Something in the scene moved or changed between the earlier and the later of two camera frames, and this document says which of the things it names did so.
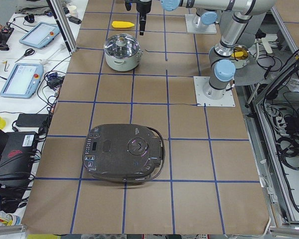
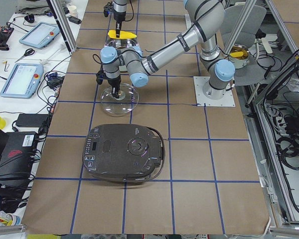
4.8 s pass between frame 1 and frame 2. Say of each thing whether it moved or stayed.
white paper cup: stayed
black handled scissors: stayed
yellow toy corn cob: moved
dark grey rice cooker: stayed
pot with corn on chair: stayed
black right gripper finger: moved
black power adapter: stayed
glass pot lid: moved
